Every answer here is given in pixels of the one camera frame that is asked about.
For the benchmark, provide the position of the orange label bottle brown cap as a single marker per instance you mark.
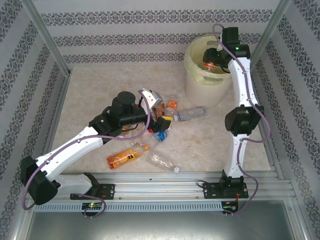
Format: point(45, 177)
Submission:
point(209, 65)

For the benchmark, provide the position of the dark blue label water bottle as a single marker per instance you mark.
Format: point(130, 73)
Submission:
point(161, 136)

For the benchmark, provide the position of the amber tea bottle white cap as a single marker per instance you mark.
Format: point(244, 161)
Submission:
point(126, 128)

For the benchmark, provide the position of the clear ribbed bottle logo cap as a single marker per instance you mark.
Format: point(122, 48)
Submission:
point(192, 113)

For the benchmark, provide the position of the crushed clear bottle white cap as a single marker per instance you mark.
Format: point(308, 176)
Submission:
point(160, 162)

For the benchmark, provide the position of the orange juice bottle orange cap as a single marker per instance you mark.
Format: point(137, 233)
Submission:
point(122, 158)

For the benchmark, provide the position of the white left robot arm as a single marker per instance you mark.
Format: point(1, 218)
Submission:
point(70, 152)

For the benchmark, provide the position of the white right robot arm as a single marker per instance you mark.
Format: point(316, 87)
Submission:
point(236, 155)

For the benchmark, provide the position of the white ribbed waste bin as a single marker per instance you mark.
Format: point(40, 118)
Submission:
point(202, 92)

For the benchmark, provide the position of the loose red bottle cap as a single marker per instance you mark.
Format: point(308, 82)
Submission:
point(150, 130)

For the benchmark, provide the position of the left controller circuit board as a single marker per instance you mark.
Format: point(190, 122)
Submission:
point(92, 205)

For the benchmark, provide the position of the controller circuit board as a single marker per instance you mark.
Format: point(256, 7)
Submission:
point(92, 205)
point(230, 206)

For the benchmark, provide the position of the grey metal sheet panel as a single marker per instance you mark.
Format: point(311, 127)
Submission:
point(162, 226)

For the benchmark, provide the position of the right controller circuit board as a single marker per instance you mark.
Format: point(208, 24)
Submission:
point(230, 206)

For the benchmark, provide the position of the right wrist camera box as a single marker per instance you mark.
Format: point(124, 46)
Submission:
point(220, 46)

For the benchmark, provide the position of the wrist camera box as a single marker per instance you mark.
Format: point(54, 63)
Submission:
point(150, 98)
point(220, 46)

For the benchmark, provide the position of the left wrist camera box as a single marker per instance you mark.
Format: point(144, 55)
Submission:
point(150, 98)

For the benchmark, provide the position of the aluminium frame post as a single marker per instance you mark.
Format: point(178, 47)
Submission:
point(273, 22)
point(45, 35)

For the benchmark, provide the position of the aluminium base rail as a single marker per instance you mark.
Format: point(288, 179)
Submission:
point(162, 185)

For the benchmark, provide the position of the aluminium side rail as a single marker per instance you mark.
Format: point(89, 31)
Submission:
point(273, 156)
point(60, 100)

